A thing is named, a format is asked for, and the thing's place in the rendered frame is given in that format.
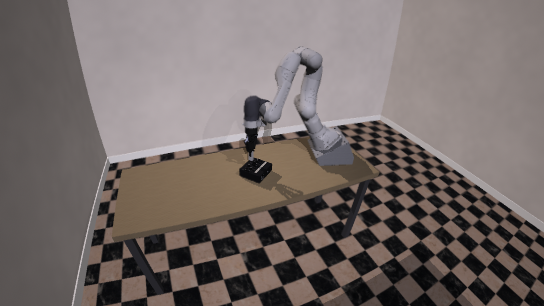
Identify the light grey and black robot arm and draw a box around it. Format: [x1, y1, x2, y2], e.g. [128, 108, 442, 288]
[242, 47, 342, 151]

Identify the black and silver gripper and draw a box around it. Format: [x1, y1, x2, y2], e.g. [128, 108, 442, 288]
[244, 127, 258, 161]

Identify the black lighting desk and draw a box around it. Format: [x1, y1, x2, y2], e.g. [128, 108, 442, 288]
[239, 158, 272, 183]

